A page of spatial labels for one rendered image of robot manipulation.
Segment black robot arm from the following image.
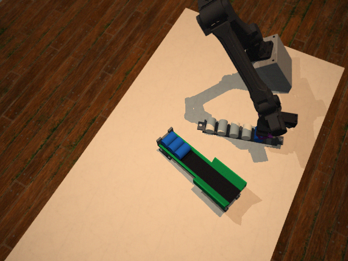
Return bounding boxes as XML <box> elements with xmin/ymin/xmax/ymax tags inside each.
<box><xmin>196</xmin><ymin>0</ymin><xmax>298</xmax><ymax>136</ymax></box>

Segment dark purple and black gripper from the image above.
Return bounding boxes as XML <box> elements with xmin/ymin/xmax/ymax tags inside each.
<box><xmin>256</xmin><ymin>113</ymin><xmax>273</xmax><ymax>140</ymax></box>

